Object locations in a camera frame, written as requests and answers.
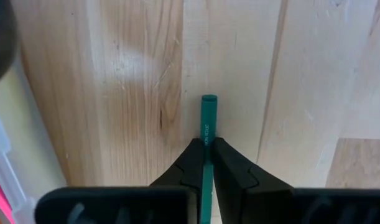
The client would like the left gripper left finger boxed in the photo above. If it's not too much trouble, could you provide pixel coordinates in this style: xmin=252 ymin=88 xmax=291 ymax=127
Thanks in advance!
xmin=149 ymin=138 xmax=206 ymax=224

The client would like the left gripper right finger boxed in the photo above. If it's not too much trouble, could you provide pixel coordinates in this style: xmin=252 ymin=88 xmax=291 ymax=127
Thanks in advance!
xmin=211 ymin=136 xmax=295 ymax=224

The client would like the green crayon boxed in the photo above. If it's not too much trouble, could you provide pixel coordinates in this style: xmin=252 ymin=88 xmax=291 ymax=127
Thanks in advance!
xmin=199 ymin=94 xmax=218 ymax=224

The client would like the clear supply box pink lid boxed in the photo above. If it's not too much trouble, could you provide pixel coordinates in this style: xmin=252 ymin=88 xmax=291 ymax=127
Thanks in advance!
xmin=0 ymin=55 xmax=68 ymax=224

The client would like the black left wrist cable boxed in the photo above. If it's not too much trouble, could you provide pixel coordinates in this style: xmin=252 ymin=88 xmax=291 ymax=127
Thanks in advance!
xmin=0 ymin=0 xmax=19 ymax=88

